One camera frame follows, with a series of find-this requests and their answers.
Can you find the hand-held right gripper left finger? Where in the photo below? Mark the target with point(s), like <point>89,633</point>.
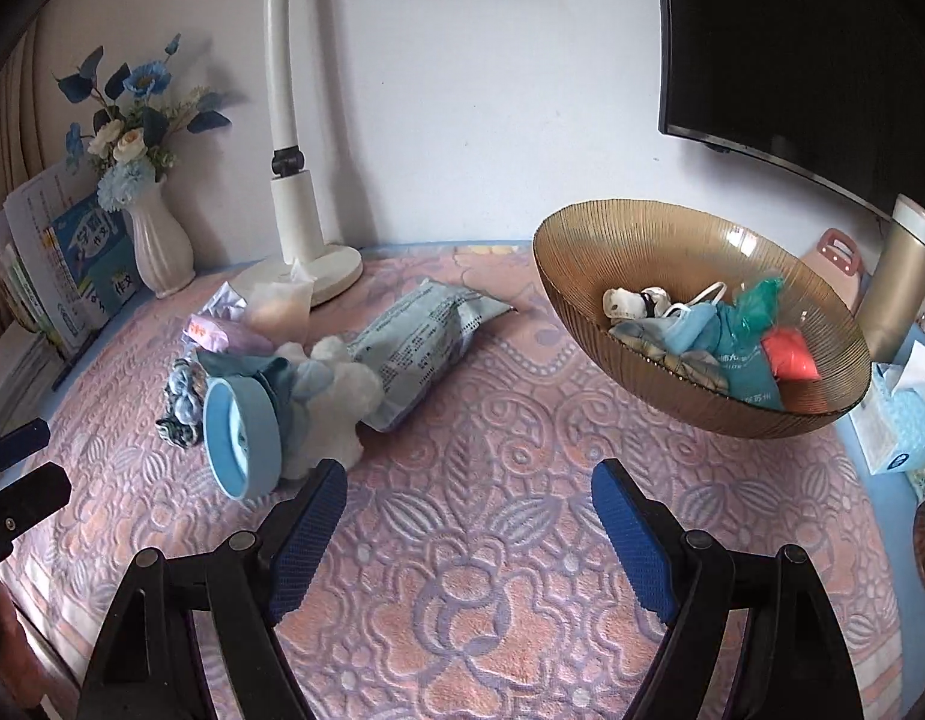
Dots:
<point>308,540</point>

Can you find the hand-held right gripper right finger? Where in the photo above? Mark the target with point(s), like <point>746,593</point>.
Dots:
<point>631,540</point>

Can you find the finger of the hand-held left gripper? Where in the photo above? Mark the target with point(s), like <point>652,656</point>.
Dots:
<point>19,439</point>
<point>27,499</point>

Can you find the blue round container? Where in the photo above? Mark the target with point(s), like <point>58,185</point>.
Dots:
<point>259,427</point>

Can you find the white plush toy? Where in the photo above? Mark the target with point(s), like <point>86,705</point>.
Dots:
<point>335,405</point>

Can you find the blue face mask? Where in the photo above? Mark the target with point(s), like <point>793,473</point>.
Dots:
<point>687,334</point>

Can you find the purple packet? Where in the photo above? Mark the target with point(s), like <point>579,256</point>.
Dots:
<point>233,337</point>

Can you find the grey wet wipes pack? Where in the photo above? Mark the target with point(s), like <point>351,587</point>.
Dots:
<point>425,345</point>

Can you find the translucent tissue pack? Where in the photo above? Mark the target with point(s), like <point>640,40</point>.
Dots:
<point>278,307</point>

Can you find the white and black small toy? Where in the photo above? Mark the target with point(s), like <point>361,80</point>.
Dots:
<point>620,301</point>

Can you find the orange soft packet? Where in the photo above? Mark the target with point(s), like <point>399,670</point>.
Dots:
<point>788,356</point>

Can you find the green soft packet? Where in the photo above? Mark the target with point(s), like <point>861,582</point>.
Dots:
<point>755,307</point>

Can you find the amber glass bowl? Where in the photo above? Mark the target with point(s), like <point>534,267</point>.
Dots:
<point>582,262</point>

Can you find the stack of white papers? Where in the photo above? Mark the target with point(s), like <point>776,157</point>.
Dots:
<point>12,375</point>

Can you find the pink floral blanket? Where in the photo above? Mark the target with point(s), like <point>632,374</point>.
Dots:
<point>470,510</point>

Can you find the blue floral scrunchie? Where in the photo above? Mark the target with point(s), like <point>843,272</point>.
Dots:
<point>181,390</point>

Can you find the teal cloth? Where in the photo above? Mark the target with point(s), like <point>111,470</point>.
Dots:
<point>237,366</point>

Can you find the row of upright books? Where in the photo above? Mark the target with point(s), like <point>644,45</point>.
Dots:
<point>79,255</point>

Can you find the white ribbed vase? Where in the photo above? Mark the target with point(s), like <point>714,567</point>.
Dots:
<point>158,247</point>

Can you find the silver crumpled wrapper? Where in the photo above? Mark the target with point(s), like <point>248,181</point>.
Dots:
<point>226,300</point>

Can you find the blue tissue box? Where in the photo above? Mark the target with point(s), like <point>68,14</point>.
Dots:
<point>901,427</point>

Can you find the blue and white artificial flowers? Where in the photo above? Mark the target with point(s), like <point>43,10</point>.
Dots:
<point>132,139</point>

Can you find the beige curtain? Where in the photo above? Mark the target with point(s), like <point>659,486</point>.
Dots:
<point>12,112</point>

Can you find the white desk lamp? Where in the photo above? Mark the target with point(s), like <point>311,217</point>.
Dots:
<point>297,202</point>

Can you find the gold thermos bottle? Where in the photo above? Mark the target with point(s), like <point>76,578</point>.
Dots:
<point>894,285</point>

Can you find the black flat screen television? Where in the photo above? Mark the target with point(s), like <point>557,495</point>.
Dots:
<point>792,37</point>

